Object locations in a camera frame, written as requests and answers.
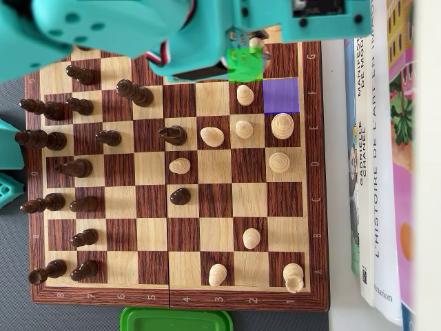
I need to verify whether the light wooden bishop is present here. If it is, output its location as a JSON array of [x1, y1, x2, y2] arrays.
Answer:
[[200, 126, 225, 148], [248, 37, 267, 70]]

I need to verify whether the dark wooden knight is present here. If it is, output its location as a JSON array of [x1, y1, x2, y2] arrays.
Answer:
[[54, 158, 93, 179], [158, 126, 188, 146]]

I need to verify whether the pink colourful illustrated book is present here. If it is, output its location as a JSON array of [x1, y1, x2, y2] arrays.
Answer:
[[385, 0, 420, 331]]

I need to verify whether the light wooden pawn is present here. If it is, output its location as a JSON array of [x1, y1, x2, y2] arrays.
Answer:
[[236, 84, 255, 107], [208, 263, 227, 288], [235, 120, 254, 139], [243, 228, 261, 250], [169, 157, 191, 174]]

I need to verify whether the white Gabrielle Chanel book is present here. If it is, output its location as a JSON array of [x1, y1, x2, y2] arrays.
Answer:
[[351, 36, 377, 308]]

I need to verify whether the green plastic container lid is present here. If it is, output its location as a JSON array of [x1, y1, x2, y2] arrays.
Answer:
[[119, 305, 234, 331]]

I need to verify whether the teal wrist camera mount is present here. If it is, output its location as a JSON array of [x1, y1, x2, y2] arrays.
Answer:
[[237, 0, 373, 44]]

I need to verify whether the dark wooden king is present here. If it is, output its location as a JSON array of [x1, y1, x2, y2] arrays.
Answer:
[[14, 130, 68, 152]]

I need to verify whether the light wooden rook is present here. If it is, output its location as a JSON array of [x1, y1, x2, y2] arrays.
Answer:
[[283, 262, 305, 294]]

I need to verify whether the red white black cable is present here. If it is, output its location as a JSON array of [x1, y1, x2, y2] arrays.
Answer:
[[144, 40, 172, 67]]

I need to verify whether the light wooden queen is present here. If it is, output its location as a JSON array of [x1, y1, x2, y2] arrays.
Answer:
[[268, 152, 291, 174]]

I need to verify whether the light wooden king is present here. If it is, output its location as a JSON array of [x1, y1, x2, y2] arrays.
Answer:
[[271, 112, 294, 140]]

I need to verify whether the dark wooden rook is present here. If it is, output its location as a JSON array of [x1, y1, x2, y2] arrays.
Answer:
[[28, 259, 68, 285]]

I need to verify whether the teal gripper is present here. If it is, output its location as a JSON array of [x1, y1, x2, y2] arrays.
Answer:
[[150, 0, 270, 83]]

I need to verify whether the dark wooden bishop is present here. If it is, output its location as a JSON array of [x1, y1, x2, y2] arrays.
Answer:
[[19, 99, 65, 121], [19, 192, 65, 214]]

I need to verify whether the wooden folding chessboard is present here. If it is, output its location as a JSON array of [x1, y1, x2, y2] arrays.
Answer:
[[23, 39, 330, 313]]

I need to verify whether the blue illustrated book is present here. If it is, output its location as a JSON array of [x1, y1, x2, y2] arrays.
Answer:
[[342, 38, 359, 277]]

